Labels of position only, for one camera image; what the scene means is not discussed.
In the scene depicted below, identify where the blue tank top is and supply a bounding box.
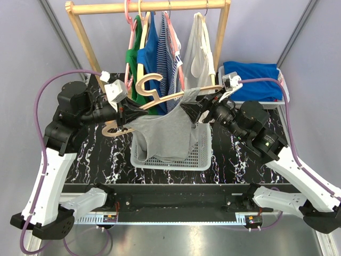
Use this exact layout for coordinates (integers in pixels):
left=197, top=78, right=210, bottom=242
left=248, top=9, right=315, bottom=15
left=137, top=13, right=167, bottom=115

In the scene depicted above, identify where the grey tank top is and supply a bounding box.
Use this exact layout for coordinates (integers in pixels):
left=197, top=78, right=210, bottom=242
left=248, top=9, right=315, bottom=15
left=124, top=104, right=199, bottom=162

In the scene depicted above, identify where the cream hanger under white top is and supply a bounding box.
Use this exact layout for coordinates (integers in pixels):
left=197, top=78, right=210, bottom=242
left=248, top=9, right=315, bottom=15
left=198, top=13, right=215, bottom=86

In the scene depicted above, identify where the white basket with clothes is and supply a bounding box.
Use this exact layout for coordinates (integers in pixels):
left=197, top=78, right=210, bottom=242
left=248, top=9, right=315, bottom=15
left=217, top=61, right=290, bottom=105

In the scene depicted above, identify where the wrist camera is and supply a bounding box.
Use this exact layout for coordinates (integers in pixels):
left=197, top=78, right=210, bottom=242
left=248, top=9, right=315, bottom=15
left=104, top=79, right=128, bottom=111
left=219, top=71, right=243, bottom=102

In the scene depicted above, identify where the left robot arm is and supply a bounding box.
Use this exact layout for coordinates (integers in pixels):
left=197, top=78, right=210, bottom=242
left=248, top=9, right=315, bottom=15
left=10, top=79, right=148, bottom=240

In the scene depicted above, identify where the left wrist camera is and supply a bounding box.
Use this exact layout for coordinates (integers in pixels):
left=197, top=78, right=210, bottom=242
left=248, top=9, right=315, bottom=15
left=104, top=79, right=128, bottom=111

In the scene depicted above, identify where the green tank top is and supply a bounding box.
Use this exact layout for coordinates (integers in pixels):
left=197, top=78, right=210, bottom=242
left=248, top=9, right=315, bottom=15
left=126, top=15, right=150, bottom=105

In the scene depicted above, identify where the beige wooden hanger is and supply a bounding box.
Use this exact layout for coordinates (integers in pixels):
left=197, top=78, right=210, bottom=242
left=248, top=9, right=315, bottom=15
left=102, top=73, right=223, bottom=138

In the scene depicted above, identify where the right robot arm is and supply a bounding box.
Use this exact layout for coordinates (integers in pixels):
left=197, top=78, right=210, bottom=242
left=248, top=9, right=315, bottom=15
left=180, top=94, right=340, bottom=234

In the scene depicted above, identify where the pink plastic hanger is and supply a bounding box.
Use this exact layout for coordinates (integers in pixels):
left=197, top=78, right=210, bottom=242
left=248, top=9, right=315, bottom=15
left=124, top=0, right=137, bottom=91

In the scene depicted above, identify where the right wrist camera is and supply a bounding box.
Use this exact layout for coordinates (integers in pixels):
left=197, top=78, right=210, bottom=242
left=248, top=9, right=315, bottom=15
left=219, top=71, right=243, bottom=102

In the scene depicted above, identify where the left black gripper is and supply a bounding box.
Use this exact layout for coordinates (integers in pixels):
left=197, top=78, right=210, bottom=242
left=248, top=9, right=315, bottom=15
left=79, top=96, right=149, bottom=129

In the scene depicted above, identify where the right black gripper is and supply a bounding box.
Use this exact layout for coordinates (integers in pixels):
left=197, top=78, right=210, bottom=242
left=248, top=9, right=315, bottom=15
left=179, top=86, right=247, bottom=141

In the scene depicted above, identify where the wooden clothes rack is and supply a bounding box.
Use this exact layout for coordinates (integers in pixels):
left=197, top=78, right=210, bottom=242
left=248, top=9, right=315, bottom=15
left=65, top=0, right=231, bottom=129

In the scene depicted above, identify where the blue white striped top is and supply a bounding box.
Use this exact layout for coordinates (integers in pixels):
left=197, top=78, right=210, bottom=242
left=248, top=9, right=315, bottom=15
left=157, top=11, right=184, bottom=97

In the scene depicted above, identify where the white plastic basket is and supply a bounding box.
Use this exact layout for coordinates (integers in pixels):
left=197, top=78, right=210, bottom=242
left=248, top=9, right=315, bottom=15
left=131, top=123, right=212, bottom=171

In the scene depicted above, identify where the blue folded cloth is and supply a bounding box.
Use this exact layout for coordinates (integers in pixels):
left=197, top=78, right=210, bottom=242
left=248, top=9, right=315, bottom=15
left=223, top=61, right=283, bottom=102

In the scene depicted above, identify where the white tank top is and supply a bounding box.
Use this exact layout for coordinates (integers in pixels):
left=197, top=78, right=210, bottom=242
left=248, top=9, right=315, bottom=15
left=182, top=12, right=207, bottom=90

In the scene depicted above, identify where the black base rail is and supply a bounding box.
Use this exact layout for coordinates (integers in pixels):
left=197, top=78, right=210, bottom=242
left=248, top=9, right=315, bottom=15
left=62, top=183, right=299, bottom=223

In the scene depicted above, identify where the cream wooden hanger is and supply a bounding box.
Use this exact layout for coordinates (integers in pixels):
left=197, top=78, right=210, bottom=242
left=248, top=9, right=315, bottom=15
left=136, top=0, right=150, bottom=95

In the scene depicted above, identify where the pink hanger under striped top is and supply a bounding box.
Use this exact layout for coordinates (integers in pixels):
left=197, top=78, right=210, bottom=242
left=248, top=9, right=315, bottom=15
left=164, top=11, right=184, bottom=94

